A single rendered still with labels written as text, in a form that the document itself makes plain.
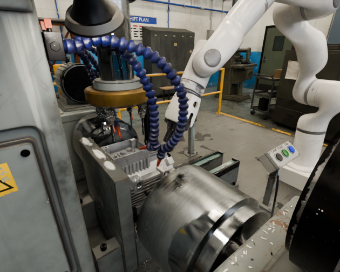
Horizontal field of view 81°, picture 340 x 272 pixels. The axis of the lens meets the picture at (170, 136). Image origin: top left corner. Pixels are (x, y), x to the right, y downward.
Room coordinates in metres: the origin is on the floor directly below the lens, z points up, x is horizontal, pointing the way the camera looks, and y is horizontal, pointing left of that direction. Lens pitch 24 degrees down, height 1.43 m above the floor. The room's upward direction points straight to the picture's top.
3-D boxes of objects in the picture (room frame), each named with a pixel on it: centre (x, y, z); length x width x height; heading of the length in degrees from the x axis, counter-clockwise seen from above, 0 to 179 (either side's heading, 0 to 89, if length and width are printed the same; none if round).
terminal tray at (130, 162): (0.56, 0.14, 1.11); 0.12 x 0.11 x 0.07; 128
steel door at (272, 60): (7.19, -3.55, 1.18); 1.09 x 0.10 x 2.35; 36
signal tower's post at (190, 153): (1.16, -0.13, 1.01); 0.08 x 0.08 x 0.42; 38
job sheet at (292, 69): (3.69, -2.15, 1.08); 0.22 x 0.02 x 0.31; 26
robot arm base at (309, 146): (0.90, -0.69, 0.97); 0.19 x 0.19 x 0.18
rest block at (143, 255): (0.46, 0.10, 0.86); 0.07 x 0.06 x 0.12; 38
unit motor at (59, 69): (1.11, 0.47, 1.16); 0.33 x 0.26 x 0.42; 38
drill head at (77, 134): (0.85, 0.31, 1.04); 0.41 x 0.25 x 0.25; 38
